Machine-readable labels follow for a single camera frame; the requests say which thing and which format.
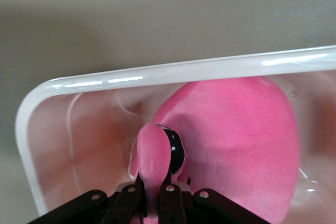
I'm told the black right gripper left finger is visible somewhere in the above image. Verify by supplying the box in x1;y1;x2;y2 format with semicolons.
27;176;146;224

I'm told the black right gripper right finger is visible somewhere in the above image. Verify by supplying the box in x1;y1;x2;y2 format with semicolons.
158;174;266;224

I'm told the pink plush toy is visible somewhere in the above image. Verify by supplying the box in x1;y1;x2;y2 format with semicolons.
128;76;301;224

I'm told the clear plastic bin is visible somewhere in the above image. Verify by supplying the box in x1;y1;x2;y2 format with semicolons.
15;45;336;224

